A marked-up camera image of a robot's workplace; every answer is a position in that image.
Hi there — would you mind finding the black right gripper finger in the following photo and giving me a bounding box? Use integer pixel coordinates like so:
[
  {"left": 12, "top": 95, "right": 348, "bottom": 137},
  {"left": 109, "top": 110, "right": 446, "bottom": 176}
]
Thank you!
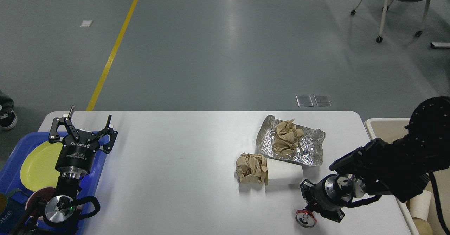
[
  {"left": 300, "top": 179, "right": 315, "bottom": 207},
  {"left": 309, "top": 207, "right": 345, "bottom": 223}
]

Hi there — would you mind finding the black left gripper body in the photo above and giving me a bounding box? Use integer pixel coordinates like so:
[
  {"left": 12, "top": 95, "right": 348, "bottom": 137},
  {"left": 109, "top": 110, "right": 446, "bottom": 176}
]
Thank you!
[{"left": 55, "top": 136, "right": 100, "bottom": 177}]

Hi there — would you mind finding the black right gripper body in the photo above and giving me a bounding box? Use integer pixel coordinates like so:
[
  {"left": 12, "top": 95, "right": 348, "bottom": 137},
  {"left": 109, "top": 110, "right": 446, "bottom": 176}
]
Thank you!
[{"left": 311, "top": 174, "right": 347, "bottom": 214}]

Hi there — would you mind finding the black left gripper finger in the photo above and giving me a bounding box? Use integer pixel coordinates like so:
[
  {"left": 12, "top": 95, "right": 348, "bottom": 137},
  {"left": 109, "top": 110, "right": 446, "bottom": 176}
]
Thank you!
[
  {"left": 86, "top": 115, "right": 118, "bottom": 154},
  {"left": 48, "top": 106, "right": 81, "bottom": 145}
]

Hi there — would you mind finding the white paper cup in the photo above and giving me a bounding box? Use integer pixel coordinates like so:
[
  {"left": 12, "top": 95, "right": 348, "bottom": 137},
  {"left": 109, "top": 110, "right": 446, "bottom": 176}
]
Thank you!
[
  {"left": 409, "top": 190, "right": 433, "bottom": 221},
  {"left": 267, "top": 159, "right": 304, "bottom": 186}
]

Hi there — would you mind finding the crushed red soda can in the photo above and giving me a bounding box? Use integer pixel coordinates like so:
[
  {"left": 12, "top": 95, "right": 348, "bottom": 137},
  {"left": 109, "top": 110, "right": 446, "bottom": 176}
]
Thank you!
[{"left": 295, "top": 208, "right": 317, "bottom": 228}]

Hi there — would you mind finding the aluminium foil sheet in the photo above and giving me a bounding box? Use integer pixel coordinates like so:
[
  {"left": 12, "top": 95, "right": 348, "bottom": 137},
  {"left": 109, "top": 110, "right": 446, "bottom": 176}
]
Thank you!
[{"left": 256, "top": 115, "right": 325, "bottom": 167}]

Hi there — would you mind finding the yellow plastic plate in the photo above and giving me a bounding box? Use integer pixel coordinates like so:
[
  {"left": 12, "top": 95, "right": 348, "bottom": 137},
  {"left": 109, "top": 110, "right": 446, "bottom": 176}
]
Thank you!
[{"left": 20, "top": 142, "right": 63, "bottom": 192}]

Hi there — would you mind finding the pink mug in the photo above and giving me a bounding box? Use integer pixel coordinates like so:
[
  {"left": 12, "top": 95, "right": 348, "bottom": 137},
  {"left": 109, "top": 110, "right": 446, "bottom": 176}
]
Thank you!
[{"left": 25, "top": 186, "right": 85, "bottom": 225}]

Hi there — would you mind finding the dark teal mug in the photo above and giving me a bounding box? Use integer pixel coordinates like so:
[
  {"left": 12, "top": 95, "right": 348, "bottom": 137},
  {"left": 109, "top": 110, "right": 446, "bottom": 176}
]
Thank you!
[{"left": 0, "top": 188, "right": 30, "bottom": 235}]

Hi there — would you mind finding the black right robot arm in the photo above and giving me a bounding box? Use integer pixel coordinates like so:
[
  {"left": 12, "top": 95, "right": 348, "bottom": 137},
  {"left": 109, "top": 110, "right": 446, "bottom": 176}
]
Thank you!
[{"left": 295, "top": 96, "right": 450, "bottom": 234}]

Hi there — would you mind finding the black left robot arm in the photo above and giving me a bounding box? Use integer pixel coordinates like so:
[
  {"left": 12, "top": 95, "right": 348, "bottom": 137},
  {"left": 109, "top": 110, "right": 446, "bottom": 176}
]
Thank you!
[{"left": 9, "top": 106, "right": 118, "bottom": 235}]

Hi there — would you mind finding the black and white shoe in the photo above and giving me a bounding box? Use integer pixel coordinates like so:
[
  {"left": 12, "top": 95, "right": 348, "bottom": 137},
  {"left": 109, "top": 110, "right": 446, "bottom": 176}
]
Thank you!
[{"left": 0, "top": 110, "right": 18, "bottom": 131}]

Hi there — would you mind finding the crumpled brown paper on foil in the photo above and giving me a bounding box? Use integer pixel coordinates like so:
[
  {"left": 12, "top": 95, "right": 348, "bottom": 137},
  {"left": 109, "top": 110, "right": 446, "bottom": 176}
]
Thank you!
[{"left": 273, "top": 119, "right": 305, "bottom": 155}]

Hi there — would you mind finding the crumpled brown paper ball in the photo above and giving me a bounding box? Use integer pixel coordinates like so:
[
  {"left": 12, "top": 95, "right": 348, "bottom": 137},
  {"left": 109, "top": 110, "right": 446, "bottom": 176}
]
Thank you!
[{"left": 235, "top": 153, "right": 269, "bottom": 185}]

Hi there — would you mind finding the left metal floor plate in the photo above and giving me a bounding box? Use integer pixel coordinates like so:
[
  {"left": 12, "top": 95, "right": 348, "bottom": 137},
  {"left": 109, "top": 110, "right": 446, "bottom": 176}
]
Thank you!
[{"left": 296, "top": 95, "right": 314, "bottom": 107}]

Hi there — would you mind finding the metal floor plate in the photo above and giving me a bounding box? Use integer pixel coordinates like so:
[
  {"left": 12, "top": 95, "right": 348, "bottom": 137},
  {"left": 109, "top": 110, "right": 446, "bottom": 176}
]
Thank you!
[
  {"left": 314, "top": 95, "right": 332, "bottom": 107},
  {"left": 296, "top": 95, "right": 314, "bottom": 107}
]

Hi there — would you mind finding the right metal floor plate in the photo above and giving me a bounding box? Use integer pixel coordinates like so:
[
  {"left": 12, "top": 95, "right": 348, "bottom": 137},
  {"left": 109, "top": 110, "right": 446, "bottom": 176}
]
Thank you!
[{"left": 314, "top": 95, "right": 332, "bottom": 107}]

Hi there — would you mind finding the white floor marker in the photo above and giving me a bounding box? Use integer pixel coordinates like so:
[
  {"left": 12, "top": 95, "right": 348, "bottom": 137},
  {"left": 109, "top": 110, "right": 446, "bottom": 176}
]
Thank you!
[{"left": 80, "top": 20, "right": 93, "bottom": 27}]

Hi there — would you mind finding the white bar on floor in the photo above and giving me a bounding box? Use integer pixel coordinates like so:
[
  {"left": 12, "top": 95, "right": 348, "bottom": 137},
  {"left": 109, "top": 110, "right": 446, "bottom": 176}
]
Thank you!
[{"left": 430, "top": 42, "right": 450, "bottom": 49}]

